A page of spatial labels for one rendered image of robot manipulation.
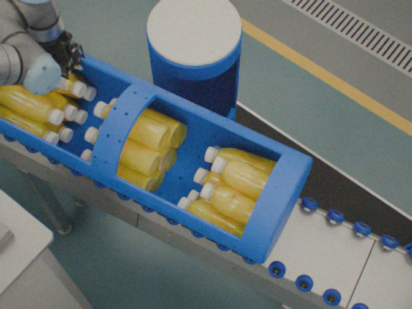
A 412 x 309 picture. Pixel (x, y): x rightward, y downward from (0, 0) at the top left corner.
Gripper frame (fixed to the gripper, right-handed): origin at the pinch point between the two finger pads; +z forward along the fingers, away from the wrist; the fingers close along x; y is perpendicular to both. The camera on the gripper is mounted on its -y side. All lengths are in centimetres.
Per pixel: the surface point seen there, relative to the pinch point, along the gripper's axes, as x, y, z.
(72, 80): 5.2, -1.8, 9.1
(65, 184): -13.9, 2.2, 34.4
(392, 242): 9, 90, 23
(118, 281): -17, 8, 121
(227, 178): -2.6, 48.0, 5.0
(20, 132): -14.5, -4.1, 8.1
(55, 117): -6.6, 1.0, 8.4
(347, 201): 53, 77, 106
